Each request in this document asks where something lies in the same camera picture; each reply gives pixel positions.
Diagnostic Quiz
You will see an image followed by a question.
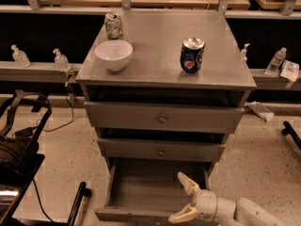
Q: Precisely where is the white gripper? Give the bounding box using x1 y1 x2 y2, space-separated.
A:
168 172 236 224

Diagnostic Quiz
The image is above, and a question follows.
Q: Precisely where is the grey bottom drawer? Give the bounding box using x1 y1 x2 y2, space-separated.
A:
95 158 217 226

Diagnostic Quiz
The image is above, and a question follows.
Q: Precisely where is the grey drawer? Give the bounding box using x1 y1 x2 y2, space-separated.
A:
95 158 217 226
98 138 225 162
84 102 244 134

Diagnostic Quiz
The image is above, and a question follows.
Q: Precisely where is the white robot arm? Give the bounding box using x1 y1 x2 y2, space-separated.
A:
168 172 286 226

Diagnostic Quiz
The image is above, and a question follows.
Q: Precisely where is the grey middle drawer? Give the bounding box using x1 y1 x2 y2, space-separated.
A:
98 138 225 162

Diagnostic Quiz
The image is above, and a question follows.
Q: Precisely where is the grey top drawer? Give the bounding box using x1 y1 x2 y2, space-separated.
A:
84 102 244 134

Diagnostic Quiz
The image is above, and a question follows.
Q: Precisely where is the black chair leg bottom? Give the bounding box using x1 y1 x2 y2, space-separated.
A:
67 182 91 226

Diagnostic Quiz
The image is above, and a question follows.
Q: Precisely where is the grey wooden drawer cabinet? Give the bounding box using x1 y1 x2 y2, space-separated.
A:
75 8 258 182

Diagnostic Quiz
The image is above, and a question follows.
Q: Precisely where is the grey box on floor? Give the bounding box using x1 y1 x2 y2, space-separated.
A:
248 102 274 122

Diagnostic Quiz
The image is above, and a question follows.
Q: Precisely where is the black caster leg right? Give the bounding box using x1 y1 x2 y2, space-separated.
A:
281 121 301 150

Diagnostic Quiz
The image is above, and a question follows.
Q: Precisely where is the crushed blue pepsi can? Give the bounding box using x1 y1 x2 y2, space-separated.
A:
180 37 205 73

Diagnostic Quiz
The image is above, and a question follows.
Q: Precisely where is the small pump bottle right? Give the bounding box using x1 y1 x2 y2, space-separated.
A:
241 43 250 62

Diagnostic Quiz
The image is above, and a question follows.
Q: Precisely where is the clear plastic bag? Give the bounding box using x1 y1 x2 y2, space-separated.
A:
280 60 299 82

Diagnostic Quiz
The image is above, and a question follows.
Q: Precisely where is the white ceramic bowl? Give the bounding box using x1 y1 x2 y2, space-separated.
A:
94 40 133 72

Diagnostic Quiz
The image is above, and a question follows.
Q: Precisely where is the clear plastic water bottle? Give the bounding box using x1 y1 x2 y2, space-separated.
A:
265 47 287 75

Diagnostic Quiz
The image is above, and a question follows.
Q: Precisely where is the clear pump bottle near cabinet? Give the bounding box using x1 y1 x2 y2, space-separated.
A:
53 48 71 72

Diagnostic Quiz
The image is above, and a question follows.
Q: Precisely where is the crushed green soda can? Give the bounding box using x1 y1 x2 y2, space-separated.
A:
104 12 123 40

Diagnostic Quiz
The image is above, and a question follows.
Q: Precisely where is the clear pump bottle far left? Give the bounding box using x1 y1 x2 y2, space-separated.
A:
11 44 30 67

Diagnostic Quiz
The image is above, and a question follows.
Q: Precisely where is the metal shelf rack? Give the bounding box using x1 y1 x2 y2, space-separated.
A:
1 0 301 20

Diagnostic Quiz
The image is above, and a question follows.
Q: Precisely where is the black cable on floor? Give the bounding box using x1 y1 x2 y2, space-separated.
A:
32 78 78 134

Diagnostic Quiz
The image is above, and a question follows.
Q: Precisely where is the black bag with straps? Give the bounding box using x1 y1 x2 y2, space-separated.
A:
0 89 52 184

